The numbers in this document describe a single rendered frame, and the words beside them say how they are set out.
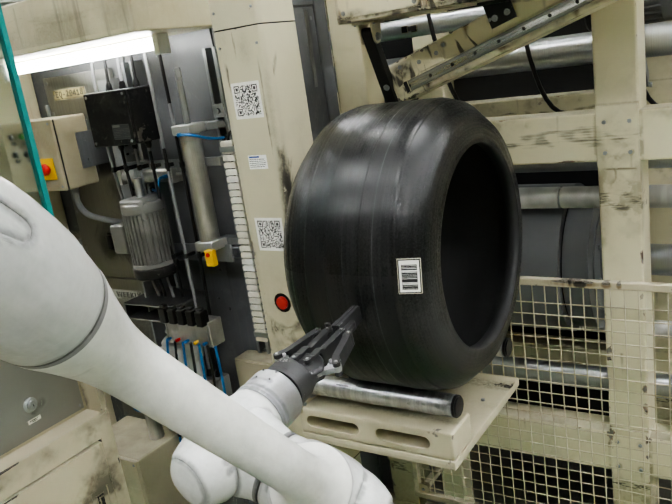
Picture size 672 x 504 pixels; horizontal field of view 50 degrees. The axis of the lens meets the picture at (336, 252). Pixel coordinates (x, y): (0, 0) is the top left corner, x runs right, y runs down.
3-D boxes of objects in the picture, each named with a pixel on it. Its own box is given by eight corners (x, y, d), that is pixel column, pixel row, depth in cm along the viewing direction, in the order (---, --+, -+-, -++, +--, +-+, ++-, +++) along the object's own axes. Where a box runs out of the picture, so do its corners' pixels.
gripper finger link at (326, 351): (300, 359, 111) (308, 360, 110) (338, 323, 119) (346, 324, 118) (306, 380, 112) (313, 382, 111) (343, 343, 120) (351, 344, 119)
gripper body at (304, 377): (297, 374, 103) (330, 340, 110) (251, 367, 108) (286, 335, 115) (309, 416, 106) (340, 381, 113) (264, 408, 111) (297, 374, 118)
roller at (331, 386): (301, 389, 154) (308, 369, 156) (312, 396, 157) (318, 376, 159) (452, 414, 135) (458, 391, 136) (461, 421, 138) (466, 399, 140)
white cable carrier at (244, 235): (256, 340, 171) (219, 141, 158) (268, 332, 175) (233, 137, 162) (270, 342, 168) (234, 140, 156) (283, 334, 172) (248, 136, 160)
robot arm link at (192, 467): (226, 424, 108) (300, 466, 103) (154, 495, 96) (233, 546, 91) (229, 371, 102) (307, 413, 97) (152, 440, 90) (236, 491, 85)
